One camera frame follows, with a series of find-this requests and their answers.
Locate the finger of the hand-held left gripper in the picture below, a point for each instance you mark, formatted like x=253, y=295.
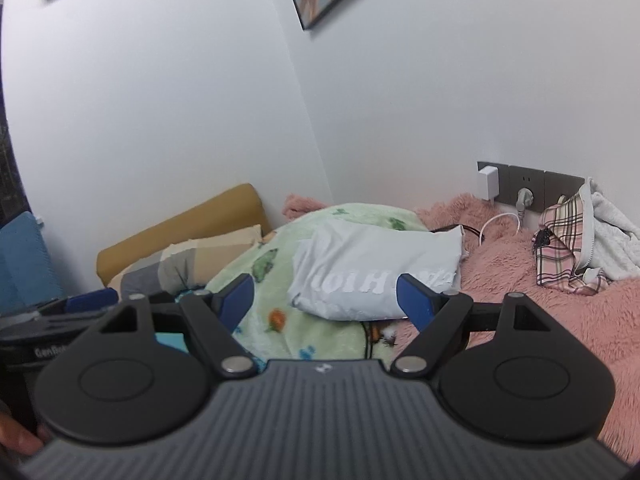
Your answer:
x=95, y=299

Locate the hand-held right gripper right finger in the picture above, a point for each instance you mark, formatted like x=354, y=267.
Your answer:
x=412, y=300

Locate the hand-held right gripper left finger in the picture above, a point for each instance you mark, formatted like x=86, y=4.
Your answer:
x=237, y=297

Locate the white shirt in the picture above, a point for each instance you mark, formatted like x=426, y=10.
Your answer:
x=365, y=260

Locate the person's left hand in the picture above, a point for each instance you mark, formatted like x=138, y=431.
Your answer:
x=17, y=435

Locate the green printed fleece blanket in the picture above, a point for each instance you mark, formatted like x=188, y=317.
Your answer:
x=280, y=325

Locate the colour block pillow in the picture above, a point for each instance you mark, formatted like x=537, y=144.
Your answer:
x=165, y=265

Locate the blue covered chair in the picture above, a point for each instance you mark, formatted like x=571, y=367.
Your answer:
x=25, y=260

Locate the teal printed bed sheet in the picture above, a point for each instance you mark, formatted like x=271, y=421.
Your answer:
x=170, y=344

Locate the mustard yellow cushion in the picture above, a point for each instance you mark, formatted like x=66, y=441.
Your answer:
x=190, y=225

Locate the pink fuzzy blanket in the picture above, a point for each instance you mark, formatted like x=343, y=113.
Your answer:
x=500, y=270

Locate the white charger adapter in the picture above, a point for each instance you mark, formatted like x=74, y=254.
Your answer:
x=488, y=182

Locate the pink plaid garment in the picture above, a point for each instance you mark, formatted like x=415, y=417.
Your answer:
x=560, y=255

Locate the white fleece garment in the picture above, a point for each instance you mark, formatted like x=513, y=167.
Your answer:
x=615, y=240

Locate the grey wall socket panel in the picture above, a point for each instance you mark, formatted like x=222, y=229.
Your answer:
x=555, y=185

